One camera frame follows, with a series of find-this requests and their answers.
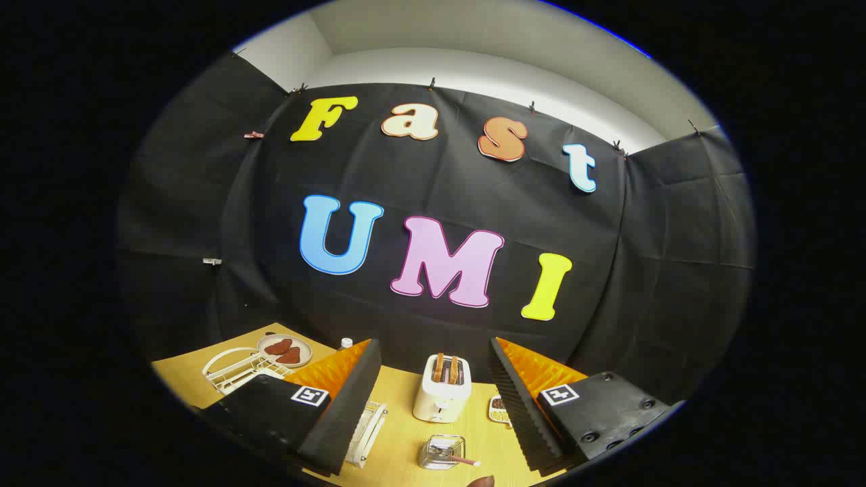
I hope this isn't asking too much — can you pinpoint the white wire dish rack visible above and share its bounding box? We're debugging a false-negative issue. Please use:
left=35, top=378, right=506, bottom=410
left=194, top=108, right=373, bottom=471
left=202, top=347, right=388, bottom=469

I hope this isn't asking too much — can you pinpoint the black backdrop cloth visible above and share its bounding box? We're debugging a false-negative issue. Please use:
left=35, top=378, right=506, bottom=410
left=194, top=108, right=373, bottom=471
left=115, top=51, right=755, bottom=407

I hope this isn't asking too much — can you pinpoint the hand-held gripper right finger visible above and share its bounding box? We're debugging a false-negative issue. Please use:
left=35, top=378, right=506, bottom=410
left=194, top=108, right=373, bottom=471
left=488, top=336, right=684, bottom=478

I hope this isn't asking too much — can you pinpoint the white toaster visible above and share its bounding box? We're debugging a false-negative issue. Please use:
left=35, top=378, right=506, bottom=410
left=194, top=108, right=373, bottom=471
left=413, top=354, right=472, bottom=423

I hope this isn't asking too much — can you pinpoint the small plate with sausages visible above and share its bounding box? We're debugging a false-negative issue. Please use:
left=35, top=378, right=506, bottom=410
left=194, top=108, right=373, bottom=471
left=257, top=334, right=313, bottom=369

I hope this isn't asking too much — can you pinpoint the clear wire basket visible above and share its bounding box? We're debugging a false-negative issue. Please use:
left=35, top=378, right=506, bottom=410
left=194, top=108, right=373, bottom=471
left=418, top=434, right=467, bottom=471

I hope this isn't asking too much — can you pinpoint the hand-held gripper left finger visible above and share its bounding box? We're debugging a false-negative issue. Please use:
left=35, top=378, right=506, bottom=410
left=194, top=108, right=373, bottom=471
left=191, top=338, right=383, bottom=478

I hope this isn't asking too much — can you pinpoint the pink-handled metal spoon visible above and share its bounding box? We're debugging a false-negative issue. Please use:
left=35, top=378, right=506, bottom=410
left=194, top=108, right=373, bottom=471
left=433, top=443, right=482, bottom=468

